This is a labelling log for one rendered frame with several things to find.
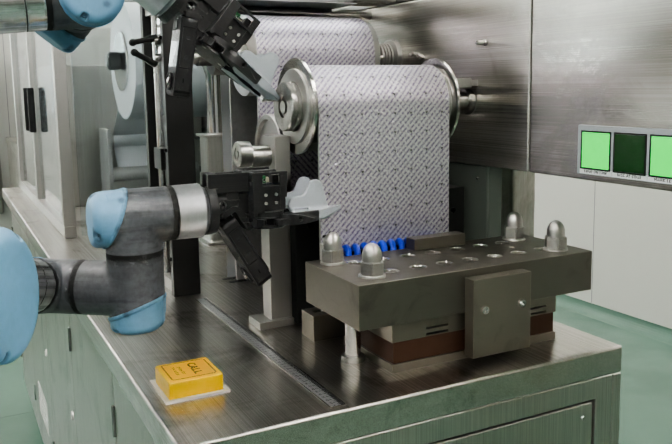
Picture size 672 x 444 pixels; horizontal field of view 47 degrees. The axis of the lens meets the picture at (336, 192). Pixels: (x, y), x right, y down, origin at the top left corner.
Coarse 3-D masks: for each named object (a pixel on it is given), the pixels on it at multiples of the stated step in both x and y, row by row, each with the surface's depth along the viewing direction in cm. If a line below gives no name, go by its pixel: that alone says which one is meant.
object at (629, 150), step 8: (616, 136) 104; (624, 136) 103; (632, 136) 102; (640, 136) 100; (616, 144) 104; (624, 144) 103; (632, 144) 102; (640, 144) 101; (616, 152) 104; (624, 152) 103; (632, 152) 102; (640, 152) 101; (616, 160) 104; (624, 160) 103; (632, 160) 102; (640, 160) 101; (616, 168) 104; (624, 168) 103; (632, 168) 102; (640, 168) 101
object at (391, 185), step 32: (320, 160) 115; (352, 160) 117; (384, 160) 120; (416, 160) 122; (448, 160) 125; (352, 192) 118; (384, 192) 120; (416, 192) 123; (448, 192) 126; (320, 224) 116; (352, 224) 118; (384, 224) 121; (416, 224) 124; (448, 224) 127
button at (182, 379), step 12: (192, 360) 102; (204, 360) 101; (156, 372) 99; (168, 372) 97; (180, 372) 97; (192, 372) 97; (204, 372) 97; (216, 372) 97; (168, 384) 94; (180, 384) 95; (192, 384) 95; (204, 384) 96; (216, 384) 97; (168, 396) 94; (180, 396) 95
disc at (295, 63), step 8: (288, 64) 119; (296, 64) 117; (304, 64) 114; (304, 72) 114; (280, 80) 123; (312, 80) 112; (312, 88) 112; (312, 96) 113; (312, 104) 113; (312, 112) 113; (312, 120) 113; (312, 128) 113; (312, 136) 114; (296, 144) 119; (304, 144) 116; (296, 152) 119; (304, 152) 117
